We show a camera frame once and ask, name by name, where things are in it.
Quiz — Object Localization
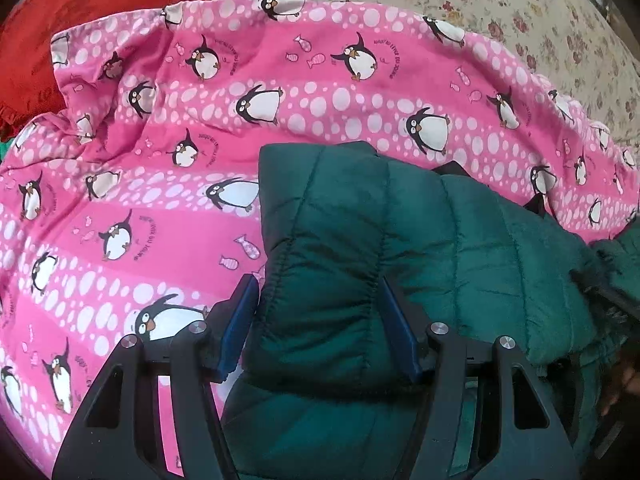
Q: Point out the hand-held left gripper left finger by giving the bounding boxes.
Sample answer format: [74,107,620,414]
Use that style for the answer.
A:
[52,275,261,480]

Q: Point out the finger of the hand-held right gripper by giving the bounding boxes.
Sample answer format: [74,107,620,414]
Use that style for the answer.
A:
[571,267,640,322]

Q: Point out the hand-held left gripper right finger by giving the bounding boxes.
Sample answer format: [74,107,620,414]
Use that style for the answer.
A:
[378,277,581,480]

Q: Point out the dark green puffer jacket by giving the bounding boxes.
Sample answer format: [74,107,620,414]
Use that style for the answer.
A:
[220,141,640,480]

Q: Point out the person's right hand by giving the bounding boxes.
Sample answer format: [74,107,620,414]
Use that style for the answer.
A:
[599,347,640,417]

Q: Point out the pink penguin print blanket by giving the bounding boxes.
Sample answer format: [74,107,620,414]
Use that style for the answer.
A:
[0,0,640,476]

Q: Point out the floral print bedsheet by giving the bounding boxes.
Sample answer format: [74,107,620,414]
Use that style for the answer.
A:
[197,0,640,148]

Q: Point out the red ruffled cushion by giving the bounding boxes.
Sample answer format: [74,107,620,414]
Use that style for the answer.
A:
[0,0,216,142]

